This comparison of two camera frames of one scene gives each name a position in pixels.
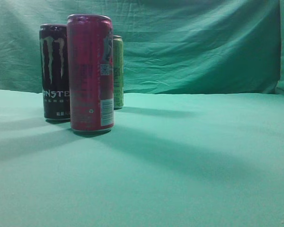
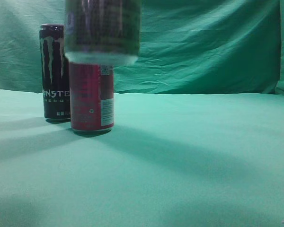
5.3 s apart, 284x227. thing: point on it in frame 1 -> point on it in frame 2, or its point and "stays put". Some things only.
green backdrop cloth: x=170 y=46 stays put
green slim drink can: x=118 y=72 -> x=102 y=32
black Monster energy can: x=55 y=71 stays put
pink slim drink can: x=90 y=54 stays put
